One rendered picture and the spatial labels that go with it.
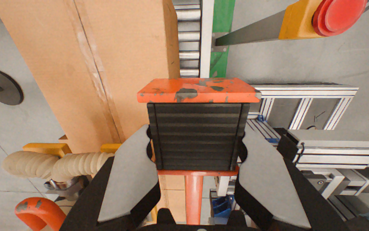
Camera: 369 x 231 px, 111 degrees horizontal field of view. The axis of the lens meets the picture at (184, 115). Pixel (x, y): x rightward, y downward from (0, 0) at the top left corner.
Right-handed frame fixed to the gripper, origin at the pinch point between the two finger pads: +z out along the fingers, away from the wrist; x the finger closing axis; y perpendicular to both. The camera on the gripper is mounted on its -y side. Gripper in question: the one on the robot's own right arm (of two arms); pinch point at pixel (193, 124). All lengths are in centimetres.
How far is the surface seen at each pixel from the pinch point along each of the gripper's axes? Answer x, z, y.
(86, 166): -18.6, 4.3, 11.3
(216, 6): 21, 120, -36
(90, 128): -35.0, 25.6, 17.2
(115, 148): -17.5, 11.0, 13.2
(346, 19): 25.7, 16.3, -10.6
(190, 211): -0.4, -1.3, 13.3
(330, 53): 125, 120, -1
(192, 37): 1, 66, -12
